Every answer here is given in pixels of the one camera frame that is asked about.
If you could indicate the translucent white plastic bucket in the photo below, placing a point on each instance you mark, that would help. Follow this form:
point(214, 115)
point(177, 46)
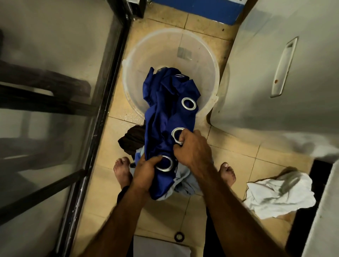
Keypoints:
point(159, 47)

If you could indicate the white washing machine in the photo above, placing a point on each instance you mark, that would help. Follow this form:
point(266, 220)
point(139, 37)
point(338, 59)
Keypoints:
point(264, 79)

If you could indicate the black eyelet curtain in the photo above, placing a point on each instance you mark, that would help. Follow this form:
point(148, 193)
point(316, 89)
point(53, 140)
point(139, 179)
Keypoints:
point(131, 140)

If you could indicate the person's left forearm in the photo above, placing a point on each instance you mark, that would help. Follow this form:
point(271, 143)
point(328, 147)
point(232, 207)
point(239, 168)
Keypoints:
point(116, 225)

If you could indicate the light blue clothes cloth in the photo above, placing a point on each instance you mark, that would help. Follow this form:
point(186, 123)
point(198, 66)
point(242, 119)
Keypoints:
point(182, 180)

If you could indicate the dark wooden furniture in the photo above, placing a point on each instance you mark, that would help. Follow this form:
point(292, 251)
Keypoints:
point(39, 90)

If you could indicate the person's right hand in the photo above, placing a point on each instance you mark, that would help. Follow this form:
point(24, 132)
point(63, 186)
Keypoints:
point(194, 153)

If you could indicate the person's right forearm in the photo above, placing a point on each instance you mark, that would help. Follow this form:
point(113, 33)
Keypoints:
point(233, 219)

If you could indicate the white appliance with blue base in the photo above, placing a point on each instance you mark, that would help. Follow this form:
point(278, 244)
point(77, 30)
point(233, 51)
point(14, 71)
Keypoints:
point(212, 9)

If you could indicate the large white clothes cloth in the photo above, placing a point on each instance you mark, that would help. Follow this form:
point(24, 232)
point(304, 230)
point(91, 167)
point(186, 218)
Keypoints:
point(278, 196)

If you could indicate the person's left hand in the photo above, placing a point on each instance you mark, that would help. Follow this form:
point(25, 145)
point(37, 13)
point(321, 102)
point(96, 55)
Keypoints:
point(143, 174)

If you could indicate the blue eyelet curtain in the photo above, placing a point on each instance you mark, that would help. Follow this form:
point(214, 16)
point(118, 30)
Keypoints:
point(169, 119)

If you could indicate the person's left foot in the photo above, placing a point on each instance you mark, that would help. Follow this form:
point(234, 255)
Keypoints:
point(122, 172)

